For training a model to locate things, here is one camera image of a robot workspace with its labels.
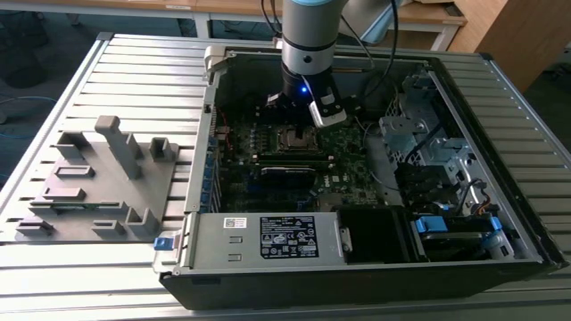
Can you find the blue plastic latch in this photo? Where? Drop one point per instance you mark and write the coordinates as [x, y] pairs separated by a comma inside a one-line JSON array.
[[163, 243]]

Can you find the wooden cabinet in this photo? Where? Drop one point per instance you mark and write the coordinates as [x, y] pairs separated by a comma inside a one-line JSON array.
[[526, 33]]

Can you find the black graphics card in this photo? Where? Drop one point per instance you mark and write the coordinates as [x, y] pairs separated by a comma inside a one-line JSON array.
[[287, 179]]

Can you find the green motherboard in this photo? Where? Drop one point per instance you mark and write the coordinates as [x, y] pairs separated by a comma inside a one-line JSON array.
[[356, 174]]

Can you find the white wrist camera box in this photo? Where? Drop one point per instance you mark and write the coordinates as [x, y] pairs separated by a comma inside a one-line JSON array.
[[319, 115]]

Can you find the wooden desk white frame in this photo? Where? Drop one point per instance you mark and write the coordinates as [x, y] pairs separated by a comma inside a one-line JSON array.
[[428, 16], [111, 4]]

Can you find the chipset heat sink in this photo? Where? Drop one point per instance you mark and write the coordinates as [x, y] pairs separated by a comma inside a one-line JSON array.
[[331, 201]]

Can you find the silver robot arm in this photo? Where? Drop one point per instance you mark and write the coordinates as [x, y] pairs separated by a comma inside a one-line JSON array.
[[309, 33]]

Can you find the grey parts rack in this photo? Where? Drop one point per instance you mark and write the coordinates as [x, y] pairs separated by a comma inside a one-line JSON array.
[[111, 187]]

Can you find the black PC case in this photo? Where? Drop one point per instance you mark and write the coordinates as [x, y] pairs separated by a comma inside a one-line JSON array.
[[356, 291]]

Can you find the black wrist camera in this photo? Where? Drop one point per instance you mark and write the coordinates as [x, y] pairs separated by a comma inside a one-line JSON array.
[[275, 100]]

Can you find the blue disk carrier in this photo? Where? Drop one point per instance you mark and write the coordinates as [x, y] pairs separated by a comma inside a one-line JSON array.
[[430, 224]]

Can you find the black connector bundle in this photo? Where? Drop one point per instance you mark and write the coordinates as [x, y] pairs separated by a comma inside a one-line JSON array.
[[419, 180]]

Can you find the CPU socket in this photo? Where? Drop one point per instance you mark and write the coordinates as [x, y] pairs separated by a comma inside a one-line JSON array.
[[280, 150]]

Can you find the silver green CPU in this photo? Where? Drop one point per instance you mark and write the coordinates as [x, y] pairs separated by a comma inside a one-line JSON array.
[[307, 140]]

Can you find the silver metal drive cage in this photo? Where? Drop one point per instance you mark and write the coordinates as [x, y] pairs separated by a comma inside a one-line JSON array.
[[396, 133]]

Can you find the silver power supply box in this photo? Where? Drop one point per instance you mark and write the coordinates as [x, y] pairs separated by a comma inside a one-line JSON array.
[[213, 247]]

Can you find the black RAM slot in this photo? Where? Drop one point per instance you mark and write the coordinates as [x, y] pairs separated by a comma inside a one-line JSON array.
[[292, 162], [289, 155]]

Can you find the green RAM stick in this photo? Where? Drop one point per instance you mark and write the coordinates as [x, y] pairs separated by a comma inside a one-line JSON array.
[[73, 207]]

